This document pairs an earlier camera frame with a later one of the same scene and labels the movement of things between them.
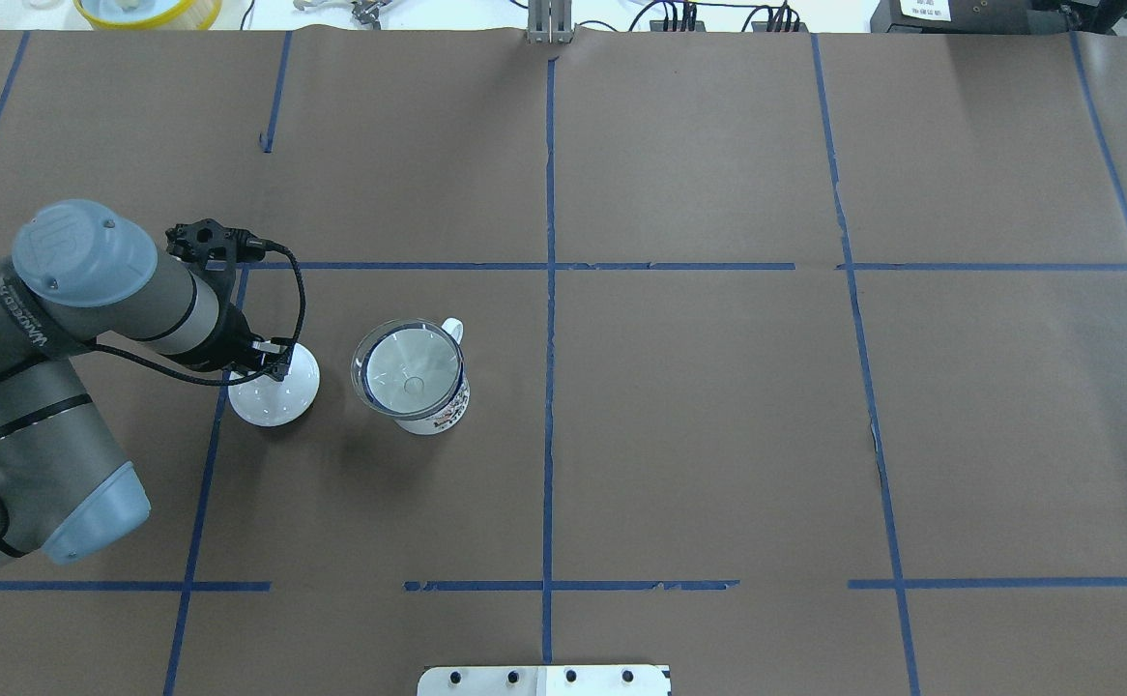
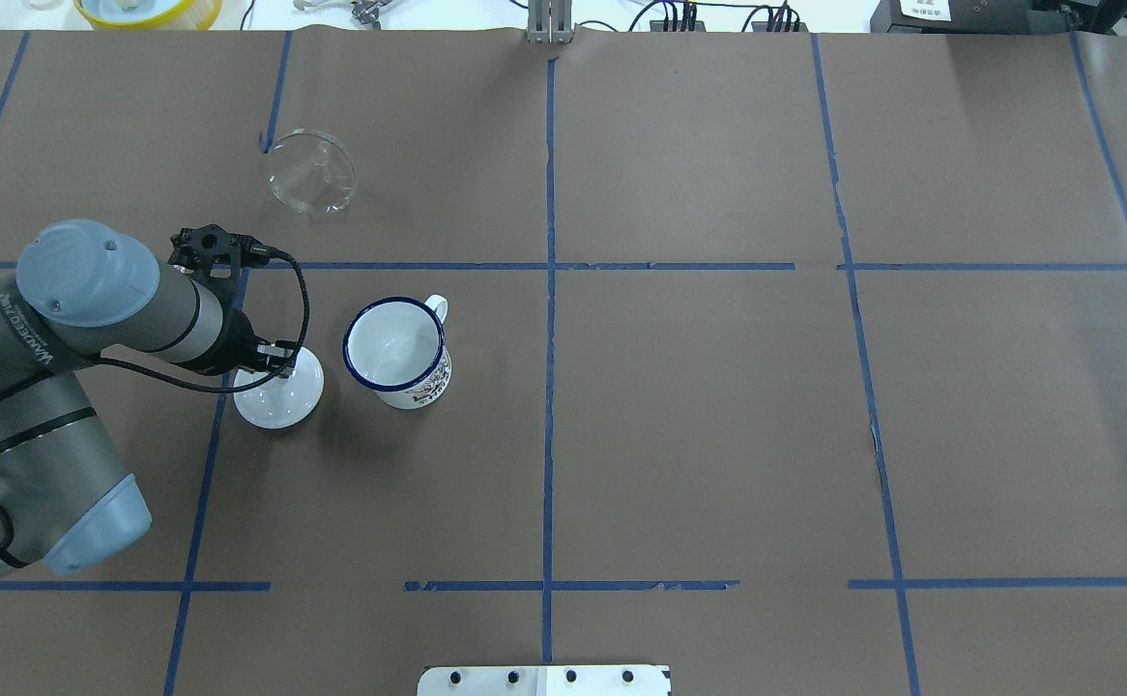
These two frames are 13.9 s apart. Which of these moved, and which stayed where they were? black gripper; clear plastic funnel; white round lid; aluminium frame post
Moved: clear plastic funnel
Stayed: aluminium frame post; white round lid; black gripper
